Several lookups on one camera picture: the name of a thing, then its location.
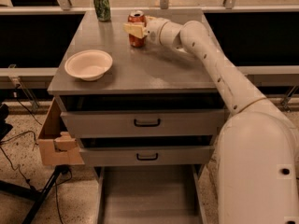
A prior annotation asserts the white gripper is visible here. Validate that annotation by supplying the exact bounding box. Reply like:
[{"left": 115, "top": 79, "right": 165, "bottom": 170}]
[{"left": 122, "top": 16, "right": 182, "bottom": 48}]

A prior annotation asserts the red coke can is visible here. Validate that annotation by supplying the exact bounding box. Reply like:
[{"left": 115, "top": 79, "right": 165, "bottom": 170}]
[{"left": 128, "top": 10, "right": 146, "bottom": 48}]

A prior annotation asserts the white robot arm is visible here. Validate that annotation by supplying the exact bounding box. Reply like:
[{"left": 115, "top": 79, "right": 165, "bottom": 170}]
[{"left": 123, "top": 16, "right": 299, "bottom": 224}]

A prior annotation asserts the green soda can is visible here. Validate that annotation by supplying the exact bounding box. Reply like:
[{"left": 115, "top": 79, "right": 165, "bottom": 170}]
[{"left": 93, "top": 0, "right": 111, "bottom": 21}]

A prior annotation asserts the grey drawer cabinet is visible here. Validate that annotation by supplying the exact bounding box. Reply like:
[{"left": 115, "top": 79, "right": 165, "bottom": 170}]
[{"left": 47, "top": 8, "right": 232, "bottom": 224}]

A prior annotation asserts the grey top drawer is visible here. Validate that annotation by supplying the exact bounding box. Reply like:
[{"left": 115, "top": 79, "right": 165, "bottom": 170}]
[{"left": 61, "top": 109, "right": 224, "bottom": 138}]

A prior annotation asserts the grey middle drawer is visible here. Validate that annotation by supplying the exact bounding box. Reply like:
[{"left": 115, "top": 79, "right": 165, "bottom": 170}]
[{"left": 79, "top": 146, "right": 214, "bottom": 167}]

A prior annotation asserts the grey open bottom drawer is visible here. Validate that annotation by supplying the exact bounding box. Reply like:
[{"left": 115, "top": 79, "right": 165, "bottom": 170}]
[{"left": 94, "top": 164, "right": 207, "bottom": 224}]

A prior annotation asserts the white paper bowl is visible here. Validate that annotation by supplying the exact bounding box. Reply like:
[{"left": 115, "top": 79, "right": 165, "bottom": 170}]
[{"left": 64, "top": 49, "right": 113, "bottom": 81}]

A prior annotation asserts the cardboard box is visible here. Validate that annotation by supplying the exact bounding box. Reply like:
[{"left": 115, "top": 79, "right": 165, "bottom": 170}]
[{"left": 37, "top": 99, "right": 84, "bottom": 166}]

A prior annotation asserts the black tripod stand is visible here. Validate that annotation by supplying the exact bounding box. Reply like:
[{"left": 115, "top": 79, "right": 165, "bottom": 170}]
[{"left": 0, "top": 165, "right": 72, "bottom": 224}]

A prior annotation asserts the black floor cable left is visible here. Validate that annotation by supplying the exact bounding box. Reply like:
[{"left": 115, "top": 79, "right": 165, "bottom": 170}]
[{"left": 0, "top": 130, "right": 39, "bottom": 185}]

